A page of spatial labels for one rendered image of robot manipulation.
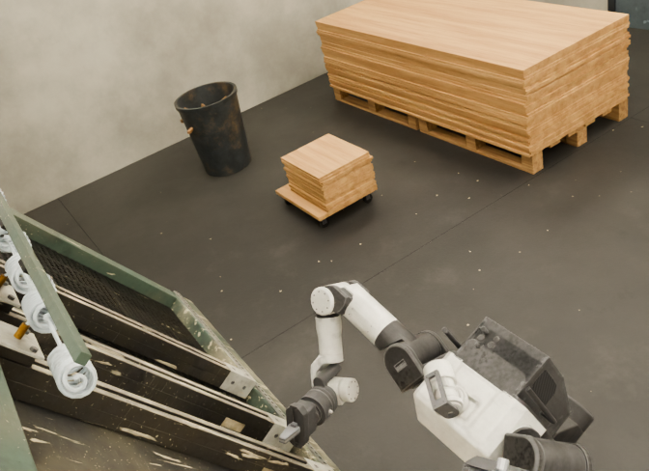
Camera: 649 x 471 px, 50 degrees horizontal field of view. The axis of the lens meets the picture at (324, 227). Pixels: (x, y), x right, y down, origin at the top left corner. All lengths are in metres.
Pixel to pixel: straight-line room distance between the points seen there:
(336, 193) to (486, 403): 3.23
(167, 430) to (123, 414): 0.13
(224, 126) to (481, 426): 4.41
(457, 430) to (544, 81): 3.47
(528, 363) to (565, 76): 3.51
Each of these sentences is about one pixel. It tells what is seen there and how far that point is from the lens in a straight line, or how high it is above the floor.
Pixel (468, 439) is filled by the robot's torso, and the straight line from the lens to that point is 1.63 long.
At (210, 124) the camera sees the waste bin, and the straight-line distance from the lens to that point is 5.69.
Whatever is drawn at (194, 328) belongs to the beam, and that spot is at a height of 0.89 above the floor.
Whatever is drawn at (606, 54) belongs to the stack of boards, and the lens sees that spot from 5.28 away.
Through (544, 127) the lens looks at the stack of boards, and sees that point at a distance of 4.97.
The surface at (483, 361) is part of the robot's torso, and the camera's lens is 1.70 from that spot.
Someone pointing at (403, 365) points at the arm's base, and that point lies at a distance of 1.79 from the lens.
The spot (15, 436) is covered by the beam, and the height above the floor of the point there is 1.88.
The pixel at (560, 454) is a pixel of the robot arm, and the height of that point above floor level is 1.34.
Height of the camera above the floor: 2.59
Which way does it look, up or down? 32 degrees down
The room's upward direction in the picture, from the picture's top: 15 degrees counter-clockwise
